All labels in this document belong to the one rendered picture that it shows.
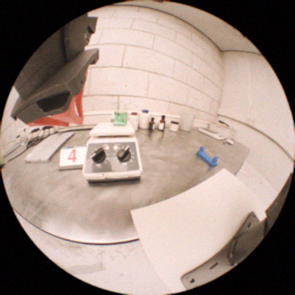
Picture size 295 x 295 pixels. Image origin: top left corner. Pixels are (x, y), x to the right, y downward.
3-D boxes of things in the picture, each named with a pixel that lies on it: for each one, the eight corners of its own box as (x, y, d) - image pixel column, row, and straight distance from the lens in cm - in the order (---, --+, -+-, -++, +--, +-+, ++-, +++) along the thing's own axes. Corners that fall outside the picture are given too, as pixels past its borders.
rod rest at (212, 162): (216, 165, 38) (220, 157, 37) (212, 166, 35) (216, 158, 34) (201, 152, 43) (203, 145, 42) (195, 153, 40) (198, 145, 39)
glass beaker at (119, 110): (122, 129, 25) (123, 100, 24) (107, 127, 28) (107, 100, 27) (131, 125, 30) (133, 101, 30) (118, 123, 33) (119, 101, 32)
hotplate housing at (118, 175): (142, 179, 20) (145, 148, 15) (85, 183, 22) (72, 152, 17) (130, 141, 38) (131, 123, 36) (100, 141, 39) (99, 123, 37)
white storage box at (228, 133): (234, 140, 149) (237, 130, 148) (226, 139, 114) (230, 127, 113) (218, 131, 159) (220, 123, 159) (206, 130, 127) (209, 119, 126)
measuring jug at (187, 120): (173, 126, 86) (176, 111, 85) (182, 127, 94) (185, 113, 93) (186, 132, 73) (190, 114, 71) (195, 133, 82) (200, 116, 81)
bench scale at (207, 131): (218, 140, 88) (220, 135, 88) (197, 130, 99) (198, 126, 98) (223, 140, 106) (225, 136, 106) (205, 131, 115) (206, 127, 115)
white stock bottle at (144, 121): (145, 129, 58) (147, 110, 56) (136, 127, 62) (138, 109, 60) (150, 127, 65) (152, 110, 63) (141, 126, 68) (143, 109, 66)
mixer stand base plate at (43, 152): (48, 161, 38) (47, 158, 37) (24, 162, 53) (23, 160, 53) (75, 133, 61) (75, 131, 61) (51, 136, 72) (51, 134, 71)
